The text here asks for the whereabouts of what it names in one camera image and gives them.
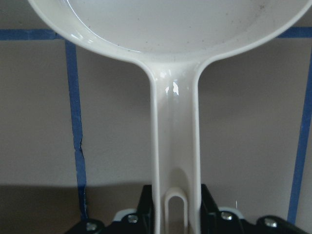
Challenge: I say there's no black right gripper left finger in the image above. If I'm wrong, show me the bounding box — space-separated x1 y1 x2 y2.
136 185 155 234

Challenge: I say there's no white plastic dustpan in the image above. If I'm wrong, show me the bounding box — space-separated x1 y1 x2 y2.
30 0 312 234

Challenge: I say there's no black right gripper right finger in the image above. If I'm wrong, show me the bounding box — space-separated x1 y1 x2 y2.
200 184 219 234

